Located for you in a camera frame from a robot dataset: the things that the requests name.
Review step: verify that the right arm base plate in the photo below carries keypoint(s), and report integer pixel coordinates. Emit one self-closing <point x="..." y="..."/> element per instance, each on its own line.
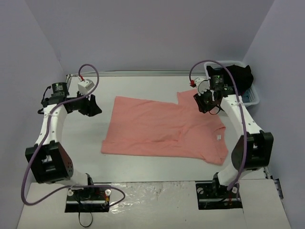
<point x="209" y="198"/>

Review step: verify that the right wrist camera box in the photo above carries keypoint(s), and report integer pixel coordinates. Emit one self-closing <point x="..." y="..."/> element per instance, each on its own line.
<point x="202" y="85"/>

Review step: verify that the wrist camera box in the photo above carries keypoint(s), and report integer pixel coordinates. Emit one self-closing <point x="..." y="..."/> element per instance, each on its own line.
<point x="202" y="85"/>
<point x="85" y="86"/>

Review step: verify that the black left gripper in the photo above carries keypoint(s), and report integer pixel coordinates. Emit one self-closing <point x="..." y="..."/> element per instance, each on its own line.
<point x="87" y="105"/>

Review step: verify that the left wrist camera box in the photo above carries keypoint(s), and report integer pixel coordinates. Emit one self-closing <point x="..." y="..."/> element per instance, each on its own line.
<point x="85" y="86"/>

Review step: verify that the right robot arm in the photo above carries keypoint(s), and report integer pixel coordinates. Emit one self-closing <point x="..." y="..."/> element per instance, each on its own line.
<point x="254" y="146"/>

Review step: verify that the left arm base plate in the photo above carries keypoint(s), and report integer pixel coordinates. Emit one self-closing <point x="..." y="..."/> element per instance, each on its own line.
<point x="88" y="200"/>

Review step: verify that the pink t shirt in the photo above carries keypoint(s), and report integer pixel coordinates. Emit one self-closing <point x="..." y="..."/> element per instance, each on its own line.
<point x="141" y="127"/>

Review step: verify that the black and red clothes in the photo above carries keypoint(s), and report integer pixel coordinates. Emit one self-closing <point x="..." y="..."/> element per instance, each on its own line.
<point x="242" y="76"/>

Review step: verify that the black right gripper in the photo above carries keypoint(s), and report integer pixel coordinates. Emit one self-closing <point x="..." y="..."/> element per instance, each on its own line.
<point x="203" y="102"/>

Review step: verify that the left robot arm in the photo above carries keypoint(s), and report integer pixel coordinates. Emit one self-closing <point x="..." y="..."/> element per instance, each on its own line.
<point x="50" y="163"/>

